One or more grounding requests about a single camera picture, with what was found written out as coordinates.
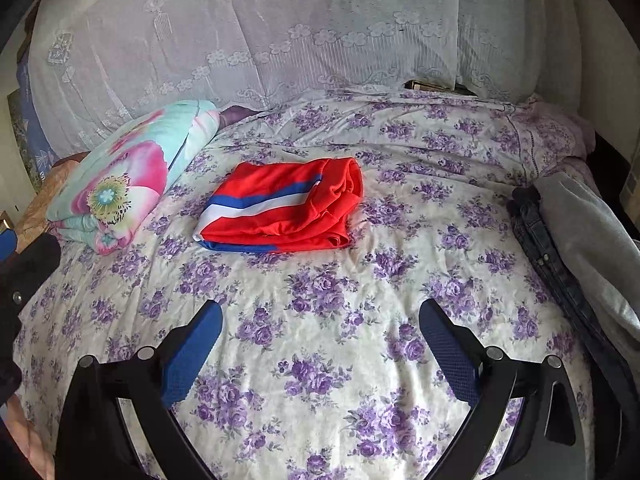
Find folded teal pink floral quilt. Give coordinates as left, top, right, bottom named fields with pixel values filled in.
left=46, top=100, right=220, bottom=255

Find folded dark denim jeans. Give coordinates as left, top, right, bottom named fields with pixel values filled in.
left=506, top=186, right=639, bottom=437

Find person's left hand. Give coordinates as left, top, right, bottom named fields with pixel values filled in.
left=1, top=394, right=55, bottom=480

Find red pants with striped side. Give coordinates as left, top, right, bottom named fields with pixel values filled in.
left=192, top=157, right=363, bottom=252

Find brown quilted mattress edge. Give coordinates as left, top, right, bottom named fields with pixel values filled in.
left=15, top=152, right=89, bottom=252

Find purple floral bed sheet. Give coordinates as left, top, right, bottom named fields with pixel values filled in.
left=15, top=91, right=594, bottom=479

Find white lace curtain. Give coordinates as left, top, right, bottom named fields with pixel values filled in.
left=28, top=0, right=582, bottom=156

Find blue patterned fabric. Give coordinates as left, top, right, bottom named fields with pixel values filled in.
left=16, top=51, right=60, bottom=177

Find grey folded garment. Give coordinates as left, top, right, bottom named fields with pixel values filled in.
left=535, top=171, right=639, bottom=368

